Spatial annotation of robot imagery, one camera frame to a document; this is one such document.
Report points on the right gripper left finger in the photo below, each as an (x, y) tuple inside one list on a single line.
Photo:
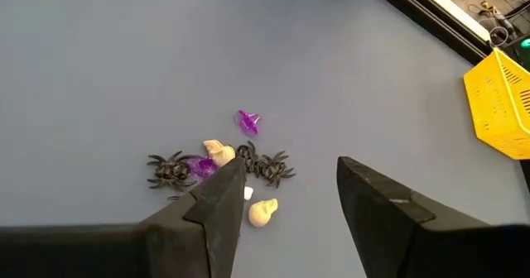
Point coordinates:
[(198, 236)]

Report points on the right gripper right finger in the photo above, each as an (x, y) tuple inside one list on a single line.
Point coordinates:
[(385, 228)]

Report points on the purple plastic witch hat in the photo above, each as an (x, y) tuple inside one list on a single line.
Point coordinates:
[(201, 167), (248, 123)]

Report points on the black plastic spider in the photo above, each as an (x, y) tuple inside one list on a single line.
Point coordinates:
[(248, 156), (172, 171), (275, 168)]

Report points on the white plastic bone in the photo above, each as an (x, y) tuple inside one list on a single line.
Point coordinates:
[(248, 193)]

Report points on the beige plastic skull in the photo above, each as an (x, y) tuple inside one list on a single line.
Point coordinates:
[(263, 212), (218, 151)]

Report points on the yellow plastic basket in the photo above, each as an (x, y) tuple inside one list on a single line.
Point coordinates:
[(501, 104)]

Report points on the black aluminium table frame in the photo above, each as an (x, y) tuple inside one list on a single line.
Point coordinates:
[(422, 9)]

